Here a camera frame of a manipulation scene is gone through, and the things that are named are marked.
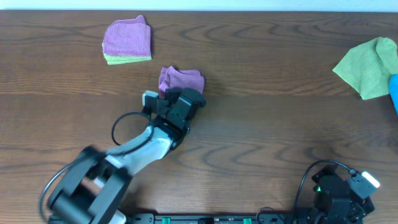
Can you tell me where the blue object at edge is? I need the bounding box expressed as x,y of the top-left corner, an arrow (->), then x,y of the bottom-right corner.
388,74 -> 398,114

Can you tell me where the folded green cloth under stack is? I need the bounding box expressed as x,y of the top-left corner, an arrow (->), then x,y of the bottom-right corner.
102,42 -> 152,65

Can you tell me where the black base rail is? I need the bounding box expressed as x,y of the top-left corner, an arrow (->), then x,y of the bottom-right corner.
126,212 -> 310,224

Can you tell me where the purple microfiber cloth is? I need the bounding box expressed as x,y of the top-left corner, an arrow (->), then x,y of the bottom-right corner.
159,66 -> 205,96

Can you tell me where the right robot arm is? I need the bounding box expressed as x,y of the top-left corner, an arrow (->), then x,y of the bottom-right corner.
307,165 -> 381,224

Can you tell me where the crumpled green cloth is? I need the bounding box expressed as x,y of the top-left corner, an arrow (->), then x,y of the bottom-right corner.
333,37 -> 397,100

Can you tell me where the folded purple cloth on stack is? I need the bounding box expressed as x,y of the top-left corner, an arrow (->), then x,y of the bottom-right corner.
103,15 -> 151,57

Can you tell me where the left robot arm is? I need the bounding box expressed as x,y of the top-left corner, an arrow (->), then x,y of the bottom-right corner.
39,88 -> 206,224

